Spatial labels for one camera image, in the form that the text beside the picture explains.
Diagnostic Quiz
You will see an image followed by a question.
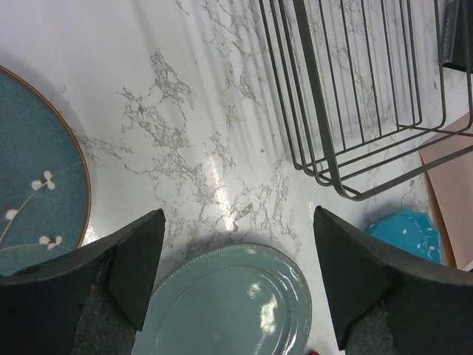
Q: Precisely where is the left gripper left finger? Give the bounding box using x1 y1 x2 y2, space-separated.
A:
1 209 166 354

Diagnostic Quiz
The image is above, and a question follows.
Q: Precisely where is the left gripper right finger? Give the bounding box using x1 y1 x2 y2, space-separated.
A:
313 206 472 354

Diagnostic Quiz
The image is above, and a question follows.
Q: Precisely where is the grey-green round plate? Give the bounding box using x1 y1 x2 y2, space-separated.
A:
132 243 312 354

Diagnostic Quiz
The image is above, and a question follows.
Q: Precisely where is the wire dish rack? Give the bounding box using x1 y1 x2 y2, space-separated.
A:
259 1 472 201

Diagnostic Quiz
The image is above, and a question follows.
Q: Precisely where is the blue polka dot plate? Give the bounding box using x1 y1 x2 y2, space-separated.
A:
364 210 443 264

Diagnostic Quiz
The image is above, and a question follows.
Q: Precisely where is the dark teal floral plate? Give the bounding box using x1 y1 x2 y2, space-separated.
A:
0 65 92 254

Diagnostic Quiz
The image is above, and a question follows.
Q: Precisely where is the black board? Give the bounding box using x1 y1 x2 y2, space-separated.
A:
440 0 472 72

